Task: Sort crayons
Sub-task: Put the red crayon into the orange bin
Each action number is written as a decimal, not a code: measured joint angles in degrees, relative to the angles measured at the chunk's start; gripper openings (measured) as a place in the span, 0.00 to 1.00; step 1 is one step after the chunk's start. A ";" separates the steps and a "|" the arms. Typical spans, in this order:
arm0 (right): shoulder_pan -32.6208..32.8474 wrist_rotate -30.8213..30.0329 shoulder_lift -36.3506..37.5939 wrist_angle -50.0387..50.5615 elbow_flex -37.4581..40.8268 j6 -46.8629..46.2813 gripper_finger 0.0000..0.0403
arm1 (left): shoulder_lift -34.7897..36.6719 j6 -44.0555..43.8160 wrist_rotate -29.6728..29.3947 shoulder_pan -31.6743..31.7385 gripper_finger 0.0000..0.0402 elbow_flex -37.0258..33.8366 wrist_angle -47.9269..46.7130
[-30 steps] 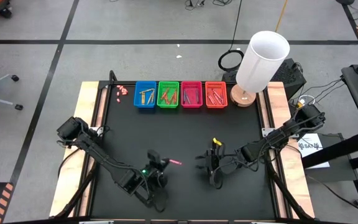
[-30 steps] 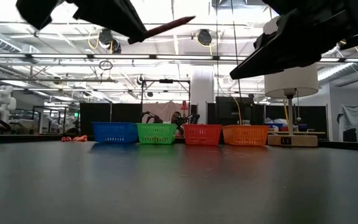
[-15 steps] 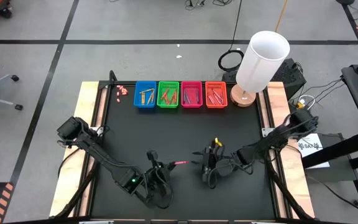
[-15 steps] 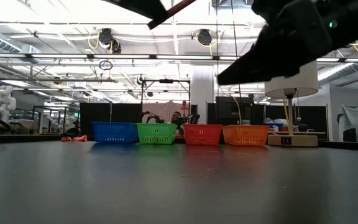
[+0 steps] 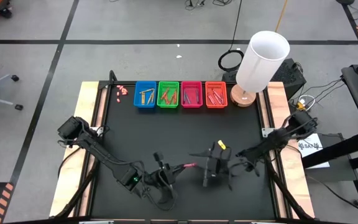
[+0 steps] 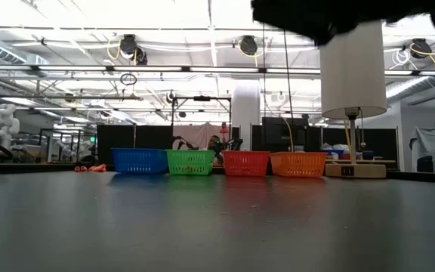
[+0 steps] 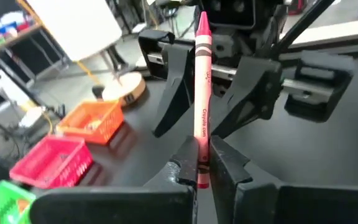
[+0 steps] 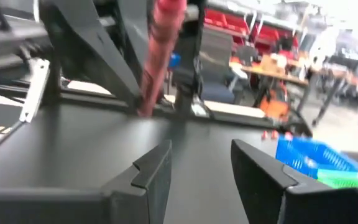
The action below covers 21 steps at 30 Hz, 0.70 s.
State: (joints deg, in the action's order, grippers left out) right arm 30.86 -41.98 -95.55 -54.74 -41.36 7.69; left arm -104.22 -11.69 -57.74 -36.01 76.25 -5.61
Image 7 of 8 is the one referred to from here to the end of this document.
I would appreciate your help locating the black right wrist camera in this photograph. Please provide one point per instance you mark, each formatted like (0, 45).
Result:
(228, 14)

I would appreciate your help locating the black frame wooden shelf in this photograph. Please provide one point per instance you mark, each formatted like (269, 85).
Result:
(20, 34)

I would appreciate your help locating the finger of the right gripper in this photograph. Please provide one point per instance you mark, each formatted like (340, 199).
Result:
(247, 96)
(176, 93)

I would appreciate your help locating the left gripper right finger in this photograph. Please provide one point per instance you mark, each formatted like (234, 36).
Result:
(244, 193)

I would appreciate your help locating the green plastic basket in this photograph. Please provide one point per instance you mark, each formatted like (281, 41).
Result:
(2, 202)

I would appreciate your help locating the red plastic basket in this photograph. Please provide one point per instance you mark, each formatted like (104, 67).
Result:
(51, 161)

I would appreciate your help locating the orange plastic basket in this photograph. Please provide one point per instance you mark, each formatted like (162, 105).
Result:
(104, 124)

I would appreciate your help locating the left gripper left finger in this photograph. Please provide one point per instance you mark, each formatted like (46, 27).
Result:
(166, 199)

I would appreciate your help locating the red crayon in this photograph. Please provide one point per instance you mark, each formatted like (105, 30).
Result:
(203, 93)

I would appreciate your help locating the white shade wooden base lamp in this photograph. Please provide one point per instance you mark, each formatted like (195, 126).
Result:
(73, 25)

